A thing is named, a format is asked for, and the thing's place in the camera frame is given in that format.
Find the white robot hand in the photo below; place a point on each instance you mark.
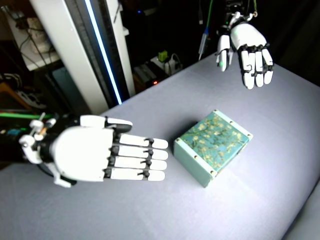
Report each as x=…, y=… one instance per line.
x=246, y=35
x=80, y=152

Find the teal floral box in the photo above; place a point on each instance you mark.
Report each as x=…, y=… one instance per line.
x=215, y=140

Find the black and white patterned object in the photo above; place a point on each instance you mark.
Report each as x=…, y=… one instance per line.
x=30, y=98

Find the white power strip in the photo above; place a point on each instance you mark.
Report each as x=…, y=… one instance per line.
x=171, y=64

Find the yellow-green plug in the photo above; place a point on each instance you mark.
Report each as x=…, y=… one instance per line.
x=163, y=56

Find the grey table cloth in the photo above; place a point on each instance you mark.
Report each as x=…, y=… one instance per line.
x=150, y=212

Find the white cluttered shelf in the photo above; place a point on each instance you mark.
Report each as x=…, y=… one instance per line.
x=37, y=62

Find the black device with red light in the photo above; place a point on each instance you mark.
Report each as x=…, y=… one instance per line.
x=147, y=75

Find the white column with blue light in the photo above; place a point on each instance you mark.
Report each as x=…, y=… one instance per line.
x=65, y=50

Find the orange wooden frame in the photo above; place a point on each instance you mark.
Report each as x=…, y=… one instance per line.
x=10, y=92

